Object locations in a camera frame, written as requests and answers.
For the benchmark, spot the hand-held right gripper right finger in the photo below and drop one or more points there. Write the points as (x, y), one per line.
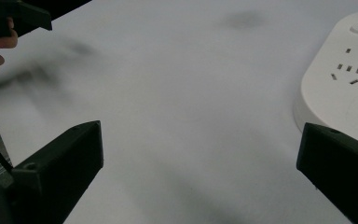
(341, 168)

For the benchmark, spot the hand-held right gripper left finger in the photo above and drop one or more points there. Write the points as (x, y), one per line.
(59, 168)

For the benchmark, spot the white power strip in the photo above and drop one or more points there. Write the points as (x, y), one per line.
(338, 77)

